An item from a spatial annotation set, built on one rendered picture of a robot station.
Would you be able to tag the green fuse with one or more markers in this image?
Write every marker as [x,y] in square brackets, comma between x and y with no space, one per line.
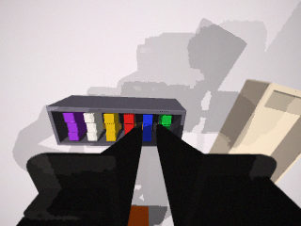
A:
[165,119]

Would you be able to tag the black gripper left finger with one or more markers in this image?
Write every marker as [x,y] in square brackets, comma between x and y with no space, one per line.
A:
[114,169]

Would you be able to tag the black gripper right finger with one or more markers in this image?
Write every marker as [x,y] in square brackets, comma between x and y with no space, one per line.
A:
[185,170]

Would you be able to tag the grey fuse block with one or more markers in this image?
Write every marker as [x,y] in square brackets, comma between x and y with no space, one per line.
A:
[80,120]

